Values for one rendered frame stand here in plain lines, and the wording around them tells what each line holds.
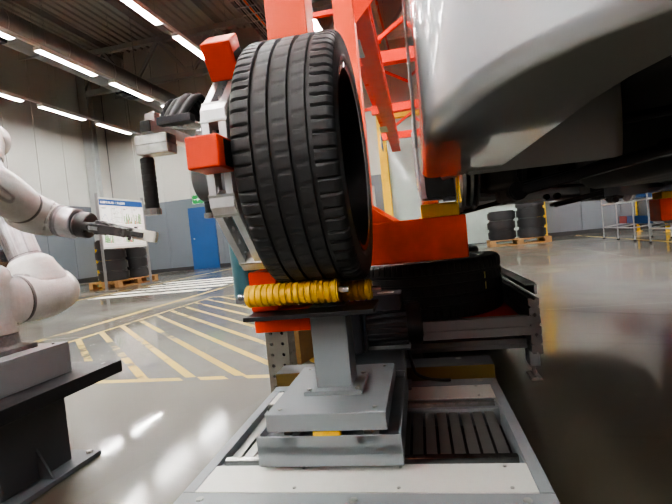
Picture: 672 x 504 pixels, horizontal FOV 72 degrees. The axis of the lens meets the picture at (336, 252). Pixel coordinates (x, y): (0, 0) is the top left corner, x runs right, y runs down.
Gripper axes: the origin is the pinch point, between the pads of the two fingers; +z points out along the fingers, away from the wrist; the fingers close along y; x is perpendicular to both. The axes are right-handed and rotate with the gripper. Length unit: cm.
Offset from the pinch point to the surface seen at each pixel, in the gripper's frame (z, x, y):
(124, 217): -469, 45, 804
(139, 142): 2.3, -24.2, -13.8
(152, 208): 7.9, -8.3, -13.3
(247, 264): 33.3, 2.1, -9.0
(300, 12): 22, -89, 51
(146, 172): 4.8, -17.1, -13.1
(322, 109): 50, -35, -31
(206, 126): 22.9, -29.1, -23.1
